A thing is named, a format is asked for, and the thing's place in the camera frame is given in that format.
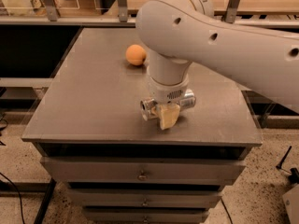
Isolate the top drawer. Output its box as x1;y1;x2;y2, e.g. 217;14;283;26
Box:
41;157;245;186

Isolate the silver blue redbull can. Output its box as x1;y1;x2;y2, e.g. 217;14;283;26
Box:
140;89;196;120

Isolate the bottom drawer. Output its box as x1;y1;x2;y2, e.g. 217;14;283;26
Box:
82;208;208;224

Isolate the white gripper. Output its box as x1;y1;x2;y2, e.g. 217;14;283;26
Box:
147;71;189;130

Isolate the black antenna device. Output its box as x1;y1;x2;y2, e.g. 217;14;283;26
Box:
275;145;299;185

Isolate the drawer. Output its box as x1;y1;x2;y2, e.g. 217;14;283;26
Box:
41;157;245;186
68;189;221;209
82;208;208;224

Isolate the middle drawer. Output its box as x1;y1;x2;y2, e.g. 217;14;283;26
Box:
68;189;221;209

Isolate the metal railing frame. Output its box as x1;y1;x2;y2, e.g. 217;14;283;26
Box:
1;0;299;28

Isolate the grey metal drawer cabinet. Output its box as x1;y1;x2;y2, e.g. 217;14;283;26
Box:
23;28;262;212

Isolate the orange fruit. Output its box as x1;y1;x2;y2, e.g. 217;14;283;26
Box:
125;45;147;66

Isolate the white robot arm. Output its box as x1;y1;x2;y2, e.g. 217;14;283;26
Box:
135;0;299;130

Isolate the black floor cable left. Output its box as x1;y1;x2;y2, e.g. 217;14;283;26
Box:
0;172;26;224

